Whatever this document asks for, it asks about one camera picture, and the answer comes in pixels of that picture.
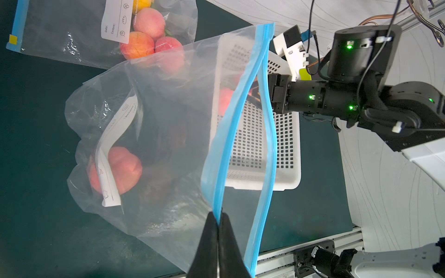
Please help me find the orange yellow peach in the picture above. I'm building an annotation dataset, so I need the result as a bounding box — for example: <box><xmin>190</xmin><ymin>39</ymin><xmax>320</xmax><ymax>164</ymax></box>
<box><xmin>133</xmin><ymin>0</ymin><xmax>153</xmax><ymax>13</ymax></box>

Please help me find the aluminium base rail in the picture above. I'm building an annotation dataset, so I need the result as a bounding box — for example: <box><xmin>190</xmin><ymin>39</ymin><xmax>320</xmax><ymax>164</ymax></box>
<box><xmin>256</xmin><ymin>227</ymin><xmax>364</xmax><ymax>278</ymax></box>

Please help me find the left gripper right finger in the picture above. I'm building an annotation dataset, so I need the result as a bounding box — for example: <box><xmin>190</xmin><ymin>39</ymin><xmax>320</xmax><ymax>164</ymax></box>
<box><xmin>218</xmin><ymin>213</ymin><xmax>251</xmax><ymax>278</ymax></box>

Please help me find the clear zip-top bag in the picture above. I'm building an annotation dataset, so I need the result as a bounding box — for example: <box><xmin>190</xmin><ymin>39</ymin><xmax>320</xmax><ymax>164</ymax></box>
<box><xmin>65</xmin><ymin>24</ymin><xmax>277</xmax><ymax>278</ymax></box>
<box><xmin>6</xmin><ymin>1</ymin><xmax>198</xmax><ymax>69</ymax></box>

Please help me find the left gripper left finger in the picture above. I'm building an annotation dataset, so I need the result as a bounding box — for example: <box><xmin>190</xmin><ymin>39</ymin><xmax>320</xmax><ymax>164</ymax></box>
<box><xmin>187</xmin><ymin>212</ymin><xmax>219</xmax><ymax>278</ymax></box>

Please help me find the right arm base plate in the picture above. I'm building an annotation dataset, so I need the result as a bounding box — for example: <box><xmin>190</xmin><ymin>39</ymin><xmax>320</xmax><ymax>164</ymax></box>
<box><xmin>292</xmin><ymin>240</ymin><xmax>336</xmax><ymax>278</ymax></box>

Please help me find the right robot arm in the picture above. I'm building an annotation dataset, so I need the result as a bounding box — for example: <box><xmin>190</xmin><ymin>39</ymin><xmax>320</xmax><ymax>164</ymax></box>
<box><xmin>268</xmin><ymin>25</ymin><xmax>445</xmax><ymax>278</ymax></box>

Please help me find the green plastic bowl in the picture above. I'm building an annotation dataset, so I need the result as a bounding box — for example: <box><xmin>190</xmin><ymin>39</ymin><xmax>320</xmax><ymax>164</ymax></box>
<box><xmin>299</xmin><ymin>68</ymin><xmax>312</xmax><ymax>81</ymax></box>

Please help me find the white plastic perforated basket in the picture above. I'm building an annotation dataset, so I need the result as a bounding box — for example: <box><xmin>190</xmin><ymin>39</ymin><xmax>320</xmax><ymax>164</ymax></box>
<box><xmin>210</xmin><ymin>33</ymin><xmax>301</xmax><ymax>191</ymax></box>

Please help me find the orange red peach front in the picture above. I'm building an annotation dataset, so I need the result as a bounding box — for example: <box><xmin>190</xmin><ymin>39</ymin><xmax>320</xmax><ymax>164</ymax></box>
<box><xmin>119</xmin><ymin>31</ymin><xmax>155</xmax><ymax>60</ymax></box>

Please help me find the brown metal hook stand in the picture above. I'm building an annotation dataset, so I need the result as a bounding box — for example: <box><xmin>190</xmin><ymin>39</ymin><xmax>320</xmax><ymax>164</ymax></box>
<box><xmin>359</xmin><ymin>0</ymin><xmax>445</xmax><ymax>48</ymax></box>

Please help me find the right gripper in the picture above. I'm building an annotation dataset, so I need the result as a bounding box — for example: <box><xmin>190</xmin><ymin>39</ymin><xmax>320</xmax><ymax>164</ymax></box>
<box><xmin>267</xmin><ymin>74</ymin><xmax>327</xmax><ymax>114</ymax></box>

